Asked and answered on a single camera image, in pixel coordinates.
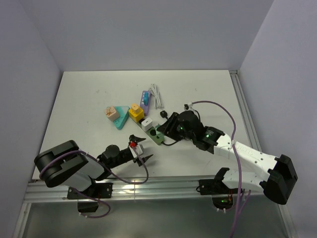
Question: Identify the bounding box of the yellow cube socket adapter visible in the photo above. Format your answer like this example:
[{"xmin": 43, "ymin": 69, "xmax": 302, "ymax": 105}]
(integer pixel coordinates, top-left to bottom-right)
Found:
[{"xmin": 129, "ymin": 108, "xmax": 145, "ymax": 122}]

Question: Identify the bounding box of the green power strip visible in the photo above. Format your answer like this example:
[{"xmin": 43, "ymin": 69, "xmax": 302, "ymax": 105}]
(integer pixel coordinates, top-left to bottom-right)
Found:
[{"xmin": 136, "ymin": 118, "xmax": 165, "ymax": 145}]

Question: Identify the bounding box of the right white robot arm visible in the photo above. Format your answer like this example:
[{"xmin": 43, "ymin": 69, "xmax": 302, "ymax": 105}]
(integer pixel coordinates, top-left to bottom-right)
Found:
[{"xmin": 157, "ymin": 111, "xmax": 298, "ymax": 205}]

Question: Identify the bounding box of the white coiled power cable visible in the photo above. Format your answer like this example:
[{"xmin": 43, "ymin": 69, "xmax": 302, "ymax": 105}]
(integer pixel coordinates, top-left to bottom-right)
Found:
[{"xmin": 148, "ymin": 83, "xmax": 166, "ymax": 110}]

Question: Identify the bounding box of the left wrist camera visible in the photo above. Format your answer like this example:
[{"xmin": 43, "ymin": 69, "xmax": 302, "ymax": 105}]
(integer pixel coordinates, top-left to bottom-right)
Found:
[{"xmin": 129, "ymin": 142, "xmax": 144, "ymax": 159}]

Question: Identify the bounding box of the pink cube socket adapter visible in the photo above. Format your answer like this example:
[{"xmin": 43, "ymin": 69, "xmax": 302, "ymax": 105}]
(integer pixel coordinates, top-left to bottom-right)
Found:
[{"xmin": 105, "ymin": 106, "xmax": 120, "ymax": 121}]

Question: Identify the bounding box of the teal triangular power strip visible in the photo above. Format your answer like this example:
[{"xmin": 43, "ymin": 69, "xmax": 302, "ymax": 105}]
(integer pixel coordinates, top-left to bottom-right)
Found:
[{"xmin": 113, "ymin": 106, "xmax": 130, "ymax": 130}]

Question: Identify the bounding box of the purple power strip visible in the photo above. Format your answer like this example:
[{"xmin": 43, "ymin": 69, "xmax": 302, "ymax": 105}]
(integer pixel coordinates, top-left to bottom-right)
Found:
[{"xmin": 140, "ymin": 91, "xmax": 151, "ymax": 116}]

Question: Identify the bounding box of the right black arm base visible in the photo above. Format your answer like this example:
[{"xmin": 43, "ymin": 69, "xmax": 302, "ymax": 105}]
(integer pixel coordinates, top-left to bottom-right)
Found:
[{"xmin": 196, "ymin": 168, "xmax": 238, "ymax": 213}]

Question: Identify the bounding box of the white plug of purple strip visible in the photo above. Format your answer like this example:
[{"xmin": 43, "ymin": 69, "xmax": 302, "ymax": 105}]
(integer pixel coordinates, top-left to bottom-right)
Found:
[{"xmin": 141, "ymin": 118, "xmax": 153, "ymax": 131}]

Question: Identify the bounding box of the aluminium front rail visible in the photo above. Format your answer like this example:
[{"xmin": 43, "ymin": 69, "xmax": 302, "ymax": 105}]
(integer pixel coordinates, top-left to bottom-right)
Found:
[{"xmin": 24, "ymin": 175, "xmax": 280, "ymax": 201}]

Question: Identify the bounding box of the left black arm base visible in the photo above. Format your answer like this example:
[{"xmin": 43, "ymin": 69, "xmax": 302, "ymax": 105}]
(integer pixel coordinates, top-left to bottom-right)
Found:
[{"xmin": 67, "ymin": 182, "xmax": 113, "ymax": 217}]

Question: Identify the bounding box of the aluminium side rail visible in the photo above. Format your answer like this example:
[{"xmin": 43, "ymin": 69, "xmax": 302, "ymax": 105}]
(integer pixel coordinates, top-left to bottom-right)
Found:
[{"xmin": 229, "ymin": 70, "xmax": 262, "ymax": 152}]

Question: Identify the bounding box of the orange small plug adapter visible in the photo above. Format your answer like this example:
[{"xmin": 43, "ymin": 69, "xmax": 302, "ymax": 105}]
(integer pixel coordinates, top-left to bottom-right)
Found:
[{"xmin": 131, "ymin": 103, "xmax": 140, "ymax": 113}]

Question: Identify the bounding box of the blue square plug adapter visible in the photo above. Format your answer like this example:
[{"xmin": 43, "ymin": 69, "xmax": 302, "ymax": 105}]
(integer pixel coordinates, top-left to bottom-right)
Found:
[{"xmin": 143, "ymin": 92, "xmax": 151, "ymax": 106}]

